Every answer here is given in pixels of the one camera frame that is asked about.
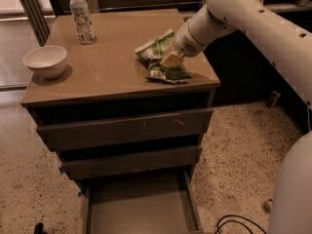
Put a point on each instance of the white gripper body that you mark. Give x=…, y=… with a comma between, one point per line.
x=184, y=42

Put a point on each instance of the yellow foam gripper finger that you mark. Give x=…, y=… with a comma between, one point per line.
x=172, y=58

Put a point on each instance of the green jalapeno chip bag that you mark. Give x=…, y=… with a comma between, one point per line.
x=151, y=53

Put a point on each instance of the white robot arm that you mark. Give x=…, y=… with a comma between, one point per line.
x=288, y=48

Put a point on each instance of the brown drawer cabinet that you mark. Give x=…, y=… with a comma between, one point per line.
x=106, y=80

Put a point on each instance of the grey top drawer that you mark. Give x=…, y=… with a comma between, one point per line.
x=111, y=131

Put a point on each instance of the grey open bottom drawer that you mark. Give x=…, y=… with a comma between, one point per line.
x=154, y=202

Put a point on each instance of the grey middle drawer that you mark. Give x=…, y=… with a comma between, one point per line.
x=133, y=163

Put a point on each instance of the small dark floor device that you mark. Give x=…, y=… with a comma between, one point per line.
x=273, y=99

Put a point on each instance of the clear plastic water bottle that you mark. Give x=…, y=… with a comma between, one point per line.
x=81, y=16

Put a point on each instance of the white ceramic bowl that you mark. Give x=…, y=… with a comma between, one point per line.
x=47, y=62

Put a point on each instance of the white power strip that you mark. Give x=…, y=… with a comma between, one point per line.
x=268, y=205

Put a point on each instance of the black object bottom left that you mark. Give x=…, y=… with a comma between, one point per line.
x=38, y=228

